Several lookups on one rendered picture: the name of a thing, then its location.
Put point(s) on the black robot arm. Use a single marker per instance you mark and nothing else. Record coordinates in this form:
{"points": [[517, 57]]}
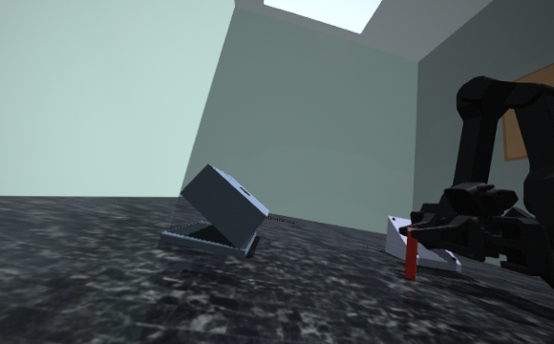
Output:
{"points": [[480, 103]]}

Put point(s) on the red peg with white band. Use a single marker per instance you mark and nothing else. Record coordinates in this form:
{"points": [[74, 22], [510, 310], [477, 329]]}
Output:
{"points": [[410, 270]]}

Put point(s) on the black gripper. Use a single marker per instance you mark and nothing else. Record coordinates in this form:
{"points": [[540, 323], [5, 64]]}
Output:
{"points": [[524, 241]]}

